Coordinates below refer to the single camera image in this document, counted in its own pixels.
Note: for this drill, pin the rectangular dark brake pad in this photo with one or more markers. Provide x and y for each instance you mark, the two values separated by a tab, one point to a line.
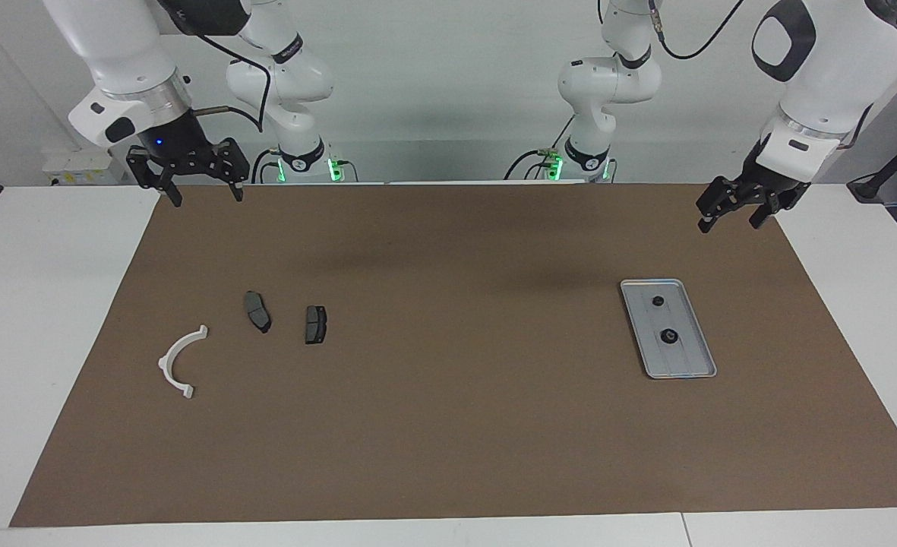
315	324

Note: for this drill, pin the brown table mat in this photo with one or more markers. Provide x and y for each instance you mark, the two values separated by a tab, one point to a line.
448	425

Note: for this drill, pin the silver metal tray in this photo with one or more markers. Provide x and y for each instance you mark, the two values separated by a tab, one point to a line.
683	361

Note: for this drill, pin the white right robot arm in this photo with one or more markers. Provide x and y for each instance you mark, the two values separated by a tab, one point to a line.
121	45

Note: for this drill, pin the black stand with pole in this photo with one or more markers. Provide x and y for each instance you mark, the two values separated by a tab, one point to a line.
866	186

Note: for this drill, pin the elongated dark brake pad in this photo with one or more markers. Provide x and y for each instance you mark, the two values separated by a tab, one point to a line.
257	311

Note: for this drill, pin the white curved plastic bracket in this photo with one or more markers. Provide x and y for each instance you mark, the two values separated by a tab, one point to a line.
163	365

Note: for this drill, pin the large black bearing gear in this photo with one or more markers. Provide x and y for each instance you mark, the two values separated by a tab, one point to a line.
669	336

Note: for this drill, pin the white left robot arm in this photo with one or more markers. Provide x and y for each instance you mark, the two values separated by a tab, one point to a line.
828	68

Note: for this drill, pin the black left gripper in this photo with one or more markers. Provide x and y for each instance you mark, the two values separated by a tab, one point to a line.
759	186

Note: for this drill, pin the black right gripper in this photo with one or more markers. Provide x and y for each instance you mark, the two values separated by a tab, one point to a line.
182	152

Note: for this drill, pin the white power strip box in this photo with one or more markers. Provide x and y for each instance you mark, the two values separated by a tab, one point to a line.
83	167

